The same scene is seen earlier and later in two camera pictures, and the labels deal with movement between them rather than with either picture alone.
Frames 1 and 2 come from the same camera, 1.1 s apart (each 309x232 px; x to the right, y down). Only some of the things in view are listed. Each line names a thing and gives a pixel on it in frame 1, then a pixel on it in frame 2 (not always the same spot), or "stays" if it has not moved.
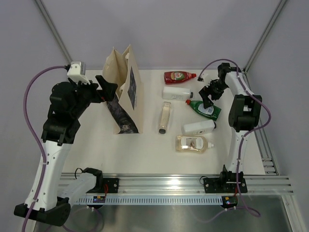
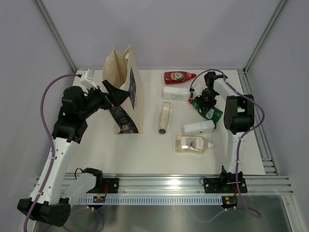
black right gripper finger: [203, 92] -> [198, 99]
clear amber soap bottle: [194, 144] stays
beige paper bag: [127, 110] stays
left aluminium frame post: [53, 31] stays
